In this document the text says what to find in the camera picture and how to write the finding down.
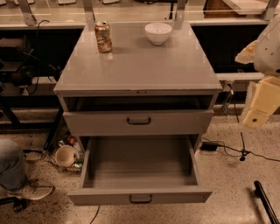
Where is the grey drawer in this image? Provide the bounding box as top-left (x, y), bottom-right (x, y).
top-left (63, 110), bottom-right (214, 137)
top-left (68, 136), bottom-right (212, 206)

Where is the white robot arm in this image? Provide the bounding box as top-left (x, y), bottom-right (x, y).
top-left (235, 15), bottom-right (280, 129)

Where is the grey top drawer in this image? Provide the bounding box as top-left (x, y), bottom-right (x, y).
top-left (63, 110), bottom-right (214, 137)

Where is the grey drawer cabinet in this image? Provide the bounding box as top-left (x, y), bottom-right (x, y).
top-left (54, 22), bottom-right (221, 148)

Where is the black power adapter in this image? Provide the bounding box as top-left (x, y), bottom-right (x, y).
top-left (200, 142), bottom-right (219, 151)

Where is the black chair base leg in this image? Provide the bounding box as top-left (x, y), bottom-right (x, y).
top-left (254, 180), bottom-right (280, 224)

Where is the white ceramic bowl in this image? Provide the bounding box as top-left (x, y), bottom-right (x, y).
top-left (144, 23), bottom-right (172, 45)

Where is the orange soda can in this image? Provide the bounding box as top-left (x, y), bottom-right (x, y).
top-left (94, 21), bottom-right (112, 53)

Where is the white cup on floor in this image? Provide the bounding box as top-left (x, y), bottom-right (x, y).
top-left (55, 145), bottom-right (75, 167)

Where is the black equipment on left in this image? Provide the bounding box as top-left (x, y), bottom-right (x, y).
top-left (0, 36), bottom-right (37, 87)

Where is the white sneaker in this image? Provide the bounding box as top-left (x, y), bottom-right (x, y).
top-left (7, 185), bottom-right (53, 200)

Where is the person leg in jeans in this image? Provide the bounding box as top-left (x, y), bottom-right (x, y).
top-left (0, 139), bottom-right (27, 192)

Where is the black office chair wheel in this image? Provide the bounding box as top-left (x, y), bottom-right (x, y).
top-left (0, 197), bottom-right (27, 213)

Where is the black floor cable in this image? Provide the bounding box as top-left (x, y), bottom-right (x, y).
top-left (200, 84), bottom-right (280, 163)

